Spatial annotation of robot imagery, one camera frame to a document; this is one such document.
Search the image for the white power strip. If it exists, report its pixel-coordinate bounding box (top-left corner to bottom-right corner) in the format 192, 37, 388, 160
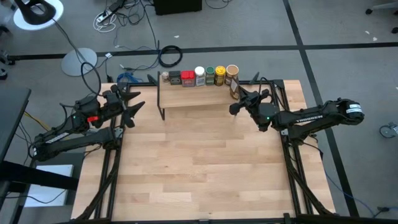
96, 9, 113, 23

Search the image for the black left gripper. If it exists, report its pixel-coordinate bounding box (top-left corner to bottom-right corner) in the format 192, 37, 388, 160
101, 83, 146, 129

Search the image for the white coiled cable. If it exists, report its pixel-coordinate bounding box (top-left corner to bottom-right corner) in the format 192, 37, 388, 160
93, 14, 118, 34

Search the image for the grey cabinet with white panel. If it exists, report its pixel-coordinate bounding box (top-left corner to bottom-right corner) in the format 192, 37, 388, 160
24, 151, 85, 208

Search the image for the grey caster wheel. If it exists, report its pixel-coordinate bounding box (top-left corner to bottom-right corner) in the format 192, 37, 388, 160
379, 122, 398, 139

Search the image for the black spice tin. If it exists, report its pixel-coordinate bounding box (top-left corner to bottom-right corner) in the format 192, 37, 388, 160
168, 70, 182, 86

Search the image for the black box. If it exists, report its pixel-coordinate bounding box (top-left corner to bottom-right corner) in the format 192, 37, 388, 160
153, 0, 203, 16

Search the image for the black stand on white disc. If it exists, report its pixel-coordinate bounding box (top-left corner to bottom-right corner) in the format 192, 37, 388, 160
12, 0, 65, 31

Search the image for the red-lid spice container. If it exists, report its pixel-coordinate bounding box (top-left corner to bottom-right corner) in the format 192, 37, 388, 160
180, 70, 196, 88

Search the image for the brown-lid furikake jar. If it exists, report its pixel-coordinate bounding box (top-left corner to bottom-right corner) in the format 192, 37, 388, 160
224, 64, 240, 86

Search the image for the yellow-lid spice jar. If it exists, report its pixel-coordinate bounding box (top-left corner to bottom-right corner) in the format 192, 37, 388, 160
214, 65, 226, 87

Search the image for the black beam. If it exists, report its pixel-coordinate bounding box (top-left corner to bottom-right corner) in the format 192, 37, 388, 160
0, 161, 79, 191

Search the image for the white-lid spice jar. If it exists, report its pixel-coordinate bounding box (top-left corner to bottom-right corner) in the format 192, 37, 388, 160
194, 65, 206, 87

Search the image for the coiled black cable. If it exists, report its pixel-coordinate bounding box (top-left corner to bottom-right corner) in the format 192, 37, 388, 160
157, 45, 183, 68

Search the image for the black desk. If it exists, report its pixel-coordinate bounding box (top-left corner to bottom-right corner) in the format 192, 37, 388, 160
0, 87, 32, 162

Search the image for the black aluminium table frame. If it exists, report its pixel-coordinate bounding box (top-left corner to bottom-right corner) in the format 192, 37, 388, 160
74, 73, 336, 224

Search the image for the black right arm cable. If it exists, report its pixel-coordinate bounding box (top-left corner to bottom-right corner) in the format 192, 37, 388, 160
257, 76, 275, 105

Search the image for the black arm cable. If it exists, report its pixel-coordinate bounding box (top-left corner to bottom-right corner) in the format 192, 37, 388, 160
80, 61, 103, 98
257, 76, 275, 105

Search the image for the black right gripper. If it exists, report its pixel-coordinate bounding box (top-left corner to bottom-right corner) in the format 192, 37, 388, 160
229, 85, 272, 118

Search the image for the grey round floor stand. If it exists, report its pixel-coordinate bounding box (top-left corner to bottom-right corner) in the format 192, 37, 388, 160
51, 17, 98, 77

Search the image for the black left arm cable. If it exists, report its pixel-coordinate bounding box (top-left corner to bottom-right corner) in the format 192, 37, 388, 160
80, 61, 103, 98

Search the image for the blue cable bundle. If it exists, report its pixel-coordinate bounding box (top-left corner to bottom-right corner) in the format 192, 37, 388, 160
116, 72, 136, 83

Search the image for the green-lid oregano jar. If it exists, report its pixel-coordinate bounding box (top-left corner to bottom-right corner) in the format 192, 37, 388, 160
205, 65, 216, 86

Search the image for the thin blue cable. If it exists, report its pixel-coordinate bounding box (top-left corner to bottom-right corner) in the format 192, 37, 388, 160
323, 170, 377, 217

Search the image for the yellow cable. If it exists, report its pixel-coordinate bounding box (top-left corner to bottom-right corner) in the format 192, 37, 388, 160
24, 111, 52, 132

